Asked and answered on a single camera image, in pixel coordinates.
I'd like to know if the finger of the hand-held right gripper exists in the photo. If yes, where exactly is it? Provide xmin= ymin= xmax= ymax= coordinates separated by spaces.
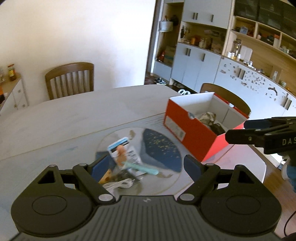
xmin=225 ymin=128 xmax=266 ymax=147
xmin=244 ymin=118 xmax=278 ymax=130

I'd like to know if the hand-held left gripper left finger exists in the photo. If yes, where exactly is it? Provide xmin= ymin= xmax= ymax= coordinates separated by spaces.
xmin=30 ymin=155 xmax=116 ymax=205

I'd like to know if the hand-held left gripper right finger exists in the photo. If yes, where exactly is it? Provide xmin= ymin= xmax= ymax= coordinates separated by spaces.
xmin=177 ymin=155 xmax=262 ymax=205

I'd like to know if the dark plastic packet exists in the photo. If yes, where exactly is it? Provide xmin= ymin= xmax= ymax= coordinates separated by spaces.
xmin=111 ymin=169 xmax=140 ymax=184

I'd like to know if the white cable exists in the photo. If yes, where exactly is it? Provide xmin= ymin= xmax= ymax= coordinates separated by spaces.
xmin=103 ymin=178 xmax=139 ymax=190

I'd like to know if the red cardboard box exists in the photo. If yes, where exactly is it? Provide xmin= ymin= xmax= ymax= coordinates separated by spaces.
xmin=163 ymin=92 xmax=250 ymax=163

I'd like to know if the black snack packet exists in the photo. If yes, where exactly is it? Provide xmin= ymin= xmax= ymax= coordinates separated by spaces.
xmin=209 ymin=123 xmax=226 ymax=135

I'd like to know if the blue white snack packet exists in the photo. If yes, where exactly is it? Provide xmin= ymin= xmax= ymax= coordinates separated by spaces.
xmin=108 ymin=137 xmax=142 ymax=173

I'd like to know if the silver foil packet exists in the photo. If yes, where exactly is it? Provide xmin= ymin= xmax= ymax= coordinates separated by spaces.
xmin=199 ymin=112 xmax=216 ymax=124

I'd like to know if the teal plastic stick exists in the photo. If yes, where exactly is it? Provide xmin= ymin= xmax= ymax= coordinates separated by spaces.
xmin=122 ymin=162 xmax=159 ymax=176

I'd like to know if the white desktop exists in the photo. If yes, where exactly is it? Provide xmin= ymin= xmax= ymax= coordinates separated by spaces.
xmin=0 ymin=84 xmax=266 ymax=241

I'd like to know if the blue cloth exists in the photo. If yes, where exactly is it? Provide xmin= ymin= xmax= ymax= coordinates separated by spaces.
xmin=282 ymin=156 xmax=296 ymax=193

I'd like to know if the wooden slat-back chair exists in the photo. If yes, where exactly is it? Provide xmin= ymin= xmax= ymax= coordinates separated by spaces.
xmin=45 ymin=62 xmax=94 ymax=100
xmin=200 ymin=83 xmax=251 ymax=116

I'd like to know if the white plastic container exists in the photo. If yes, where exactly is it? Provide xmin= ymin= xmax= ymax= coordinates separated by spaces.
xmin=240 ymin=46 xmax=253 ymax=62

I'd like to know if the tall glass jar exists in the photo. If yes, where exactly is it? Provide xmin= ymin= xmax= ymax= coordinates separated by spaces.
xmin=232 ymin=39 xmax=242 ymax=58

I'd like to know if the printed cardboard box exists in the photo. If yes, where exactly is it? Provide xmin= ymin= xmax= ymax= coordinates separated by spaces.
xmin=164 ymin=46 xmax=176 ymax=66

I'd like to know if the white side cabinet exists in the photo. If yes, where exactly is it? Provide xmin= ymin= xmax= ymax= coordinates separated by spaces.
xmin=0 ymin=74 xmax=28 ymax=114

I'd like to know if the red sauce bottle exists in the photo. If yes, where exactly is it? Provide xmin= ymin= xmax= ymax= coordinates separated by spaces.
xmin=8 ymin=64 xmax=17 ymax=81

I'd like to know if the grey tote bag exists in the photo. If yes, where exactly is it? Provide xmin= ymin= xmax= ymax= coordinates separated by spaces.
xmin=159 ymin=16 xmax=173 ymax=32

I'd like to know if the white wooden wall cabinet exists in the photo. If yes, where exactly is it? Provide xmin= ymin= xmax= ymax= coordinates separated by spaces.
xmin=144 ymin=0 xmax=296 ymax=121

